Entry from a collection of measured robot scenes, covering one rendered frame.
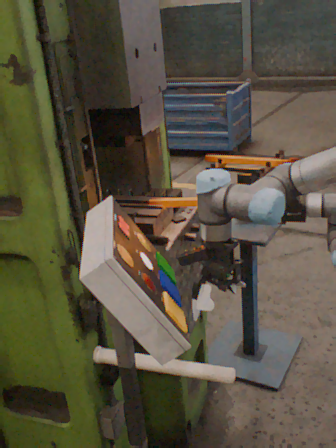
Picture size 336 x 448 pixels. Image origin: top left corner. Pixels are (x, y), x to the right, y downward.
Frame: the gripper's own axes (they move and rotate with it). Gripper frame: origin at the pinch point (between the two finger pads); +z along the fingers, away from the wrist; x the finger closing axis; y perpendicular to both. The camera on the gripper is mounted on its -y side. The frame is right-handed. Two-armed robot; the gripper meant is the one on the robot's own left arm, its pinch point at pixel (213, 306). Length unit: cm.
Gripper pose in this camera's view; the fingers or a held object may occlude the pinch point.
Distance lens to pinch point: 126.5
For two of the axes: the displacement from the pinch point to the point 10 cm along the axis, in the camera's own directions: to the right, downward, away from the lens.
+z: 0.9, 9.1, 4.1
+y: 7.0, 2.3, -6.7
